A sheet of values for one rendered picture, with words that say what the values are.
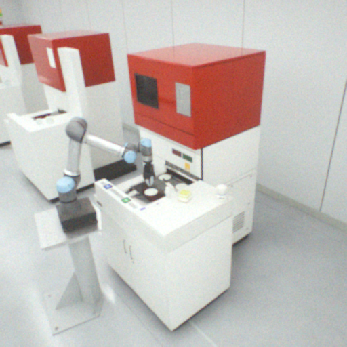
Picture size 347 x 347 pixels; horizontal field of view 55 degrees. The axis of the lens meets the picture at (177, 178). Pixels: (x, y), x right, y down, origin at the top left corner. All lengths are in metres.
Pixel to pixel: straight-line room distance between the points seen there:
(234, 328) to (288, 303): 0.51
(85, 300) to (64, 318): 0.20
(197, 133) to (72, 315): 1.75
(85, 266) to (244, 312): 1.30
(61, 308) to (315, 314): 2.03
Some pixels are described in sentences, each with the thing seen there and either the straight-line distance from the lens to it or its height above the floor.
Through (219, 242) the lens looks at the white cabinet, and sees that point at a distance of 2.47.
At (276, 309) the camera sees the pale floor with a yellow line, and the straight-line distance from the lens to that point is 2.94.
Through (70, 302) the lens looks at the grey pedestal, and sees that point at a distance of 3.07.
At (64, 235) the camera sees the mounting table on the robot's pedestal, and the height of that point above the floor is 0.82.
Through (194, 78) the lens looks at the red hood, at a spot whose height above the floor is 1.74.
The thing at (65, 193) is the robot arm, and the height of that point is 1.07.
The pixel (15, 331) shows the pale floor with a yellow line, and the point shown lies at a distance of 3.09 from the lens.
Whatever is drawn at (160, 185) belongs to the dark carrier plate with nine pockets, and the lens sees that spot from 2.64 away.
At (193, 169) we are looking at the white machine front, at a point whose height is 1.02.
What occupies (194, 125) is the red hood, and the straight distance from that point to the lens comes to 2.35.
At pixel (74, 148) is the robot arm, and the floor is 1.33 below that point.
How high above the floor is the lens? 2.24
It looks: 29 degrees down
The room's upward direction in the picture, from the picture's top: 3 degrees counter-clockwise
